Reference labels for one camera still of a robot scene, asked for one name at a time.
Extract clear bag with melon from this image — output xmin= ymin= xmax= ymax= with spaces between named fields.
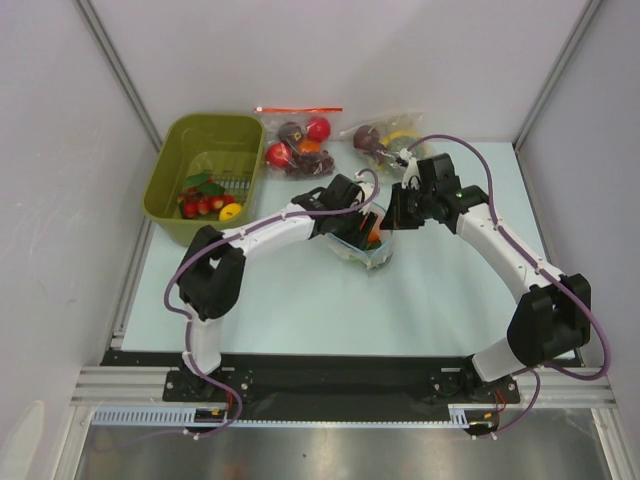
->
xmin=339 ymin=111 xmax=434 ymax=184

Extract clear zip top bag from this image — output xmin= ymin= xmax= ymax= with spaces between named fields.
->
xmin=325 ymin=203 xmax=394 ymax=270

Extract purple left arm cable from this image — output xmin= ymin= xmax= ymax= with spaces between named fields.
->
xmin=95 ymin=167 xmax=379 ymax=442

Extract olive green plastic bin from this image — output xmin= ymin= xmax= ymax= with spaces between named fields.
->
xmin=143 ymin=113 xmax=266 ymax=246

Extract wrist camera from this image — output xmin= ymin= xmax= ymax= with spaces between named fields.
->
xmin=396 ymin=150 xmax=422 ymax=190
xmin=353 ymin=172 xmax=375 ymax=198

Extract yellow fake lemon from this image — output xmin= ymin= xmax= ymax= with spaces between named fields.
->
xmin=218 ymin=203 xmax=243 ymax=222

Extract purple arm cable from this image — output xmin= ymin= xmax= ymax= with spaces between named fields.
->
xmin=95 ymin=167 xmax=379 ymax=442
xmin=397 ymin=133 xmax=612 ymax=441

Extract white cable duct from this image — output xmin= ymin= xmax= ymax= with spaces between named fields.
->
xmin=91 ymin=404 xmax=498 ymax=430

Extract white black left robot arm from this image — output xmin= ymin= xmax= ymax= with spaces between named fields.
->
xmin=164 ymin=168 xmax=380 ymax=400

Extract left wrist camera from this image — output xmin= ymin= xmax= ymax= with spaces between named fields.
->
xmin=353 ymin=172 xmax=375 ymax=198

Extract aluminium frame rail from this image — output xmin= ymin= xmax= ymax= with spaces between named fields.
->
xmin=71 ymin=366 xmax=616 ymax=408

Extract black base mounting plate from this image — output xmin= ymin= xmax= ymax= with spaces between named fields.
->
xmin=101 ymin=350 xmax=524 ymax=424

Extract red fake strawberries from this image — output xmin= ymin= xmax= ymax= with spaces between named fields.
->
xmin=177 ymin=171 xmax=235 ymax=220

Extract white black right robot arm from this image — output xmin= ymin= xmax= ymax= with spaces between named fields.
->
xmin=381 ymin=150 xmax=591 ymax=401

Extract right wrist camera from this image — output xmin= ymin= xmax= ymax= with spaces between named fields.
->
xmin=396 ymin=150 xmax=422 ymax=190

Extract red zip bag of food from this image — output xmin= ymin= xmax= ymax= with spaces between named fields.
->
xmin=254 ymin=105 xmax=344 ymax=180

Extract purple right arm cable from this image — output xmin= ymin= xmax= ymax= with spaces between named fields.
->
xmin=397 ymin=133 xmax=612 ymax=441

